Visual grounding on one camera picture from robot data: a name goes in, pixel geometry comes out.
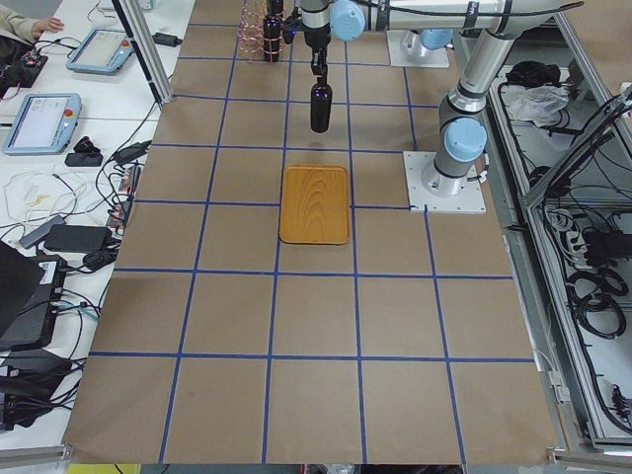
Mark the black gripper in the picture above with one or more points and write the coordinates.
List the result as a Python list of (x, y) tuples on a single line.
[(316, 37)]

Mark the dark wine bottle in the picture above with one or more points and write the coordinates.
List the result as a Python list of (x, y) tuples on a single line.
[(272, 30), (321, 98)]

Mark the wooden tray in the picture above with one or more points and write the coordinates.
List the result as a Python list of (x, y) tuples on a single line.
[(315, 206)]

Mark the person's hand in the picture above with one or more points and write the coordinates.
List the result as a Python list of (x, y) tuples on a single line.
[(46, 25)]

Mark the far teach pendant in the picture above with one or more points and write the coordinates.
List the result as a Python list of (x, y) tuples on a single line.
[(102, 52)]

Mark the teach pendant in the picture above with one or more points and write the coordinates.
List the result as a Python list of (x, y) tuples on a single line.
[(102, 52), (43, 125)]

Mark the near teach pendant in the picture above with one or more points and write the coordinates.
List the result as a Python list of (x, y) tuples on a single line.
[(43, 125)]

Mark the black power adapter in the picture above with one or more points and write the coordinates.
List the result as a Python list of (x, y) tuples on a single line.
[(77, 238)]

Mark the black laptop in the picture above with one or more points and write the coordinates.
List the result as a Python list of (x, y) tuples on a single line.
[(30, 287)]

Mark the copper wire bottle basket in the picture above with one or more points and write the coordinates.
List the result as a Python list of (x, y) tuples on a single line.
[(251, 29)]

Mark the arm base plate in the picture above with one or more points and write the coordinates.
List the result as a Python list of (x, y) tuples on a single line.
[(430, 191), (396, 53)]

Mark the aluminium frame post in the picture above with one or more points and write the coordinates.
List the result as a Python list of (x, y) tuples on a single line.
[(133, 21)]

